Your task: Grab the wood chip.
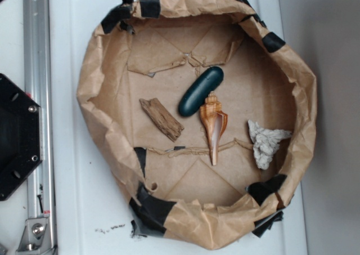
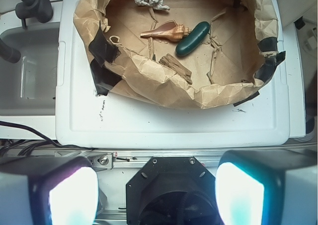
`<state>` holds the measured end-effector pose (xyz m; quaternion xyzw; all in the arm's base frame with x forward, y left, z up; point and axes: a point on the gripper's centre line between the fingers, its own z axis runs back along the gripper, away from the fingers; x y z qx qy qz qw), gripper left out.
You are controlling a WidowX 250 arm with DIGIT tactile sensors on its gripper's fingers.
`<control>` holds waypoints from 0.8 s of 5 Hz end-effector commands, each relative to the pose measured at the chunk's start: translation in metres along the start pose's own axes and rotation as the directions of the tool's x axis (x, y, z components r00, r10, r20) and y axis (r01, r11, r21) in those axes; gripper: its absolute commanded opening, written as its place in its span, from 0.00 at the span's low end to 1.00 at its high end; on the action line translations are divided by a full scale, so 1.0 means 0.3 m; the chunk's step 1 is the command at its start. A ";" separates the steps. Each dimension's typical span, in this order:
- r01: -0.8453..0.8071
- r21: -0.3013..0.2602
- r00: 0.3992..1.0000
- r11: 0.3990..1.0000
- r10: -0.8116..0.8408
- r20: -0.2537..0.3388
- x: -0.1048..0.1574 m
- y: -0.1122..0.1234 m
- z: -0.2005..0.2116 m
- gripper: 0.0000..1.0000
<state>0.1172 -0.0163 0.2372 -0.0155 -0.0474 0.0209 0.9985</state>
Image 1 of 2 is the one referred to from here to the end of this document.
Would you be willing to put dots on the brown wood chip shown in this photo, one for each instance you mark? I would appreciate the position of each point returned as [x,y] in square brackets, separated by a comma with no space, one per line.
[162,118]

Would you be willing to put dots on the brown paper bin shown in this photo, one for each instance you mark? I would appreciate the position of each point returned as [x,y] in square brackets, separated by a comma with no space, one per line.
[145,49]

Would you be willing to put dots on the orange spiral seashell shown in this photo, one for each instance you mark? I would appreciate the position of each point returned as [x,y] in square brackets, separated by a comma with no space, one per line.
[215,122]

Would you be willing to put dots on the dark green oval capsule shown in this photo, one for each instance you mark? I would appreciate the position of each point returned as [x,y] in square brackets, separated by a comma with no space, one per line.
[196,94]

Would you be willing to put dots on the crumpled white paper wad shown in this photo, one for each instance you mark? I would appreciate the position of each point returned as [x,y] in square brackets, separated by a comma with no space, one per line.
[266,142]

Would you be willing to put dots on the aluminium extrusion rail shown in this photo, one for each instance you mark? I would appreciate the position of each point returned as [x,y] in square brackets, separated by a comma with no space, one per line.
[40,184]

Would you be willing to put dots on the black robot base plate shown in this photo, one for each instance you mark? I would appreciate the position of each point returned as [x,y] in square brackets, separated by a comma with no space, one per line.
[20,137]

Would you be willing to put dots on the metal corner bracket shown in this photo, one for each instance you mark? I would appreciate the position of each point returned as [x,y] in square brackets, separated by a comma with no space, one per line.
[36,237]

